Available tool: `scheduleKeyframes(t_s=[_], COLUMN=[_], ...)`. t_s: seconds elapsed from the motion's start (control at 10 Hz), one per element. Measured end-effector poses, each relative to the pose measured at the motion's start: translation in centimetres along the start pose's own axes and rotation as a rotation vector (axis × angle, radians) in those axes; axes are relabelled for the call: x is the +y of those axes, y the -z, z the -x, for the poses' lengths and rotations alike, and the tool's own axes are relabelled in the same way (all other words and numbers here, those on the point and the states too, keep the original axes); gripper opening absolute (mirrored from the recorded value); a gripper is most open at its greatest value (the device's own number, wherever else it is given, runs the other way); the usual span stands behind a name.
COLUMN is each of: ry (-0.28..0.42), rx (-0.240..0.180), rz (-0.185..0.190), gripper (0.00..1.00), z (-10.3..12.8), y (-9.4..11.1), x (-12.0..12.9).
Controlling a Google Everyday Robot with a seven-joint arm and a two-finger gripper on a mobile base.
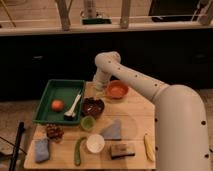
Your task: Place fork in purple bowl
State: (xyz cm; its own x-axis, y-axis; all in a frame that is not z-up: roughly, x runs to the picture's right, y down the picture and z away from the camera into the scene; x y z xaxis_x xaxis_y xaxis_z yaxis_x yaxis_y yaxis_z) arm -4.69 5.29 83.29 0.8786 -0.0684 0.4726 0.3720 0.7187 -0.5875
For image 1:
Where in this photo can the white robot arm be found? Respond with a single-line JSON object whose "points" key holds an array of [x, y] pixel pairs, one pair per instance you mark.
{"points": [[181, 129]]}

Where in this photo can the orange bowl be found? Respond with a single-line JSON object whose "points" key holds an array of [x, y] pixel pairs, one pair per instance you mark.
{"points": [[116, 89]]}

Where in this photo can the dark purple bowl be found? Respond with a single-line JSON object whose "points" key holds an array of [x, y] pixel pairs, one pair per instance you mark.
{"points": [[93, 107]]}

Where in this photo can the green plastic tray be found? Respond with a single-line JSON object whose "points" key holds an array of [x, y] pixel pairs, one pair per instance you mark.
{"points": [[57, 98]]}

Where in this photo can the small green cup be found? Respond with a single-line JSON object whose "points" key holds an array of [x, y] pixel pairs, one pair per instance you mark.
{"points": [[87, 123]]}

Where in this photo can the grey triangular cloth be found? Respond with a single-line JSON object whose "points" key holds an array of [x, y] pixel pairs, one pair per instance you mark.
{"points": [[113, 131]]}

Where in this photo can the orange tomato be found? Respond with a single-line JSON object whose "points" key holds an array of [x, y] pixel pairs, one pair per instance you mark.
{"points": [[57, 105]]}

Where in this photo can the white cup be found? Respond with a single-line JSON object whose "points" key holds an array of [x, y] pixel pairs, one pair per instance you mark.
{"points": [[95, 143]]}

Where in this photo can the green box on shelf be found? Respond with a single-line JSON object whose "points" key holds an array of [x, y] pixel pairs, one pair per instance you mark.
{"points": [[92, 21]]}

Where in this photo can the brown grape bunch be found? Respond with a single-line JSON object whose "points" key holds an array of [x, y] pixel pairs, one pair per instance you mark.
{"points": [[54, 132]]}

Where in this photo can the yellow banana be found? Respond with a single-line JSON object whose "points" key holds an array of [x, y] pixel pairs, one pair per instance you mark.
{"points": [[149, 149]]}

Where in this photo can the green cucumber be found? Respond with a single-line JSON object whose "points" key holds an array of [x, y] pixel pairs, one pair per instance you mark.
{"points": [[77, 155]]}

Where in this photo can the blue folded cloth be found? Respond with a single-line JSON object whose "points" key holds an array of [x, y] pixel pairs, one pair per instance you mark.
{"points": [[42, 150]]}

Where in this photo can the black pole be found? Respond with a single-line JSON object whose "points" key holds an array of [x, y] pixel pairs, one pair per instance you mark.
{"points": [[16, 147]]}

